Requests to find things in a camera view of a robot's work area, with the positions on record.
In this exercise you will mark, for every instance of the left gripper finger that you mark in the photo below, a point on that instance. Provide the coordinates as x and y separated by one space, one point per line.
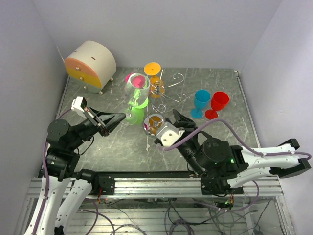
104 115
113 122

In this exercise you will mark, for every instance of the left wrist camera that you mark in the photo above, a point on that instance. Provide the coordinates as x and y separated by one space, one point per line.
78 105

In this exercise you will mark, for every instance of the pink plastic wine glass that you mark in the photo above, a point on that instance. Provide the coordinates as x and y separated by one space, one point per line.
134 80

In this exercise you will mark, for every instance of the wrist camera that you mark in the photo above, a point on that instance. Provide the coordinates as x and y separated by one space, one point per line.
78 105
168 134

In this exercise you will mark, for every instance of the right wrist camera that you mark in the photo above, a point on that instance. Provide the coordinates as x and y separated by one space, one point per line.
168 134

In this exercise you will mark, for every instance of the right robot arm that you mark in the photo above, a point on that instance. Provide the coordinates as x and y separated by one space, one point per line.
224 168

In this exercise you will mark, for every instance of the green plastic wine glass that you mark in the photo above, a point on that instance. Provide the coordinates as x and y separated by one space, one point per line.
139 111

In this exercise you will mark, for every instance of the clear wine glass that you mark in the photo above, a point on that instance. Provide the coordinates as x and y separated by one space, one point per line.
127 95

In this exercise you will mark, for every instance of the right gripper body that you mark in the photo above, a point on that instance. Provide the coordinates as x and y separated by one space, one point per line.
190 148

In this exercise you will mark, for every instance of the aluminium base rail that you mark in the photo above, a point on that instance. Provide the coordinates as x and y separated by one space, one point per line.
116 187

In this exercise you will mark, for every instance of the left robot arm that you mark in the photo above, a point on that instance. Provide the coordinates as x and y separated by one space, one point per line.
53 211

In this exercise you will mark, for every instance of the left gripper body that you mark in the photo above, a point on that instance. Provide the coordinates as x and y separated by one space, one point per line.
97 122

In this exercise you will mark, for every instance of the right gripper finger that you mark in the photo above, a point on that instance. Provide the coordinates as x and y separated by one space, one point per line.
182 121
167 120

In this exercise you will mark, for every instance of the round mini drawer cabinet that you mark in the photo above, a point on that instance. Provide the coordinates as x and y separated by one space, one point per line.
92 65

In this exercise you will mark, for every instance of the chrome wine glass rack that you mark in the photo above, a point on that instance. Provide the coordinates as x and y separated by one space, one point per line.
160 102

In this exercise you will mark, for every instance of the red plastic wine glass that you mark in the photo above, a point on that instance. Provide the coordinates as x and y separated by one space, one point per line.
218 102

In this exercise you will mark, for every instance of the orange plastic wine glass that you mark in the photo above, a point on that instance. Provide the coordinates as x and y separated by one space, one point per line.
154 72

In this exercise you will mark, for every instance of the blue plastic wine glass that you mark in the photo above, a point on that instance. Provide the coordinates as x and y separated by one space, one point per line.
201 100

